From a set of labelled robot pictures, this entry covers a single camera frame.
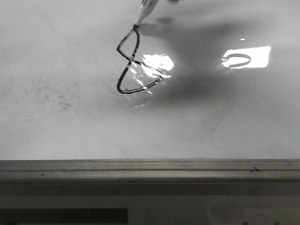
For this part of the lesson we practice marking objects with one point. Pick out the white black whiteboard marker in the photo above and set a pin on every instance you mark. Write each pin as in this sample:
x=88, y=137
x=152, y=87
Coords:
x=146, y=9

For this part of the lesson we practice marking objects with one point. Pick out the black drawn number eight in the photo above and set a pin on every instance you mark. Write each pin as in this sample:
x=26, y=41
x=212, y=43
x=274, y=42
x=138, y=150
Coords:
x=131, y=59

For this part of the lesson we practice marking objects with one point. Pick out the white glossy whiteboard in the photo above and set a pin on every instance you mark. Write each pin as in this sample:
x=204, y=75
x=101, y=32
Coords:
x=230, y=87

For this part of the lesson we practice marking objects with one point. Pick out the grey aluminium whiteboard frame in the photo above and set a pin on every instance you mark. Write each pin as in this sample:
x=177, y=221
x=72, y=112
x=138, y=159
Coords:
x=152, y=171

